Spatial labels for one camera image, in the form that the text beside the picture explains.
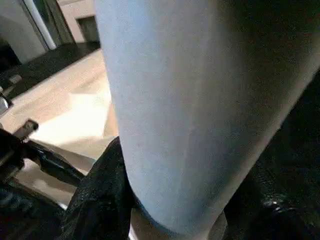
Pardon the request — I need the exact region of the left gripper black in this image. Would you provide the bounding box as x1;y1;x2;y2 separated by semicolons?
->
0;119;87;187

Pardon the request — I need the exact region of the white upright pole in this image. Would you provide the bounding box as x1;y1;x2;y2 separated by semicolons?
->
24;0;58;50

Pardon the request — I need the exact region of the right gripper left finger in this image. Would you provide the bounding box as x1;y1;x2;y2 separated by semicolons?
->
59;136;137;240

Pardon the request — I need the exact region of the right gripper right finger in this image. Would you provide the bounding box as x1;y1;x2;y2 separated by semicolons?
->
223;159;320;240

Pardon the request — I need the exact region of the white plastic table top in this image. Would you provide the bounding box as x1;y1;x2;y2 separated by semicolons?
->
0;47;121;210

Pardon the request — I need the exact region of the white plastic table leg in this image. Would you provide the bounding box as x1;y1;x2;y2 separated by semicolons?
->
93;0;320;237

